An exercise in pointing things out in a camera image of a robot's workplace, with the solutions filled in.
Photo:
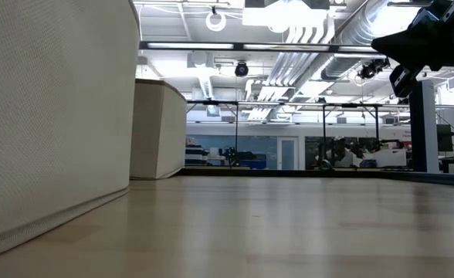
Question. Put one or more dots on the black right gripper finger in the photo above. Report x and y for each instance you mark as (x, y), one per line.
(424, 46)

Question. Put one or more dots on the black background robot arm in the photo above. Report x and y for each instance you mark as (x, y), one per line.
(232, 156)

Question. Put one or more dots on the black ceiling-hung device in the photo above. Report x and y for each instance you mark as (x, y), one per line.
(371, 68)

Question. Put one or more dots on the glass door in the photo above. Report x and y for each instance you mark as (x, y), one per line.
(288, 154)

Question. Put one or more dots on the black overhead beam with lights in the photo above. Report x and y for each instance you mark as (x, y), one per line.
(250, 47)

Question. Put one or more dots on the round white pendant lamp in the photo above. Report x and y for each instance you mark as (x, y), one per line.
(216, 22)

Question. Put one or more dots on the beige fabric storage bin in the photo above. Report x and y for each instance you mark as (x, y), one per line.
(53, 116)
(157, 127)

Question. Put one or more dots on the black ceiling rail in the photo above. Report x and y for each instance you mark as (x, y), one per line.
(400, 4)

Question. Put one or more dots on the silver ventilation duct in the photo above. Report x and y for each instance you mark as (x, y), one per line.
(358, 34)

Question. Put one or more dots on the black aluminium table frame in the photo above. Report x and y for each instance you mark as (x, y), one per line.
(327, 173)

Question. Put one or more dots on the black overhead camera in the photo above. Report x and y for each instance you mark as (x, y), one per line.
(241, 69)

